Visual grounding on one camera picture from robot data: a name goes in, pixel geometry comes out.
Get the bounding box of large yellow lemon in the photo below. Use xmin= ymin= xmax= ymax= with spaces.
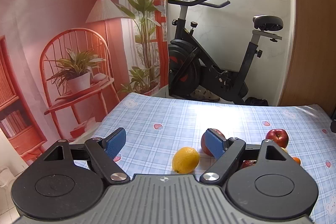
xmin=172 ymin=147 xmax=200 ymax=174

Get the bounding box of black exercise bike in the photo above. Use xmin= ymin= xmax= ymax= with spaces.
xmin=167 ymin=0 xmax=284 ymax=106

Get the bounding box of blue plaid tablecloth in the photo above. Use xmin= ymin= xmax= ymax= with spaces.
xmin=94 ymin=93 xmax=335 ymax=223

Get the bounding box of printed room backdrop cloth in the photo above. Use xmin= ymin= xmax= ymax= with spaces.
xmin=1 ymin=0 xmax=168 ymax=165

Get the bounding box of wooden door panel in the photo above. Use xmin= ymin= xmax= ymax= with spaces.
xmin=279 ymin=0 xmax=335 ymax=115

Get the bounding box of dark purple mangosteen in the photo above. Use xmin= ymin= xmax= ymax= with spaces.
xmin=240 ymin=160 xmax=257 ymax=169

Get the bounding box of shiny red apple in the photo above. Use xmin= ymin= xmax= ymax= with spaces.
xmin=265 ymin=128 xmax=289 ymax=148

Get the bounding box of dull red apple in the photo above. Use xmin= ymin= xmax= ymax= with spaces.
xmin=200 ymin=128 xmax=226 ymax=157

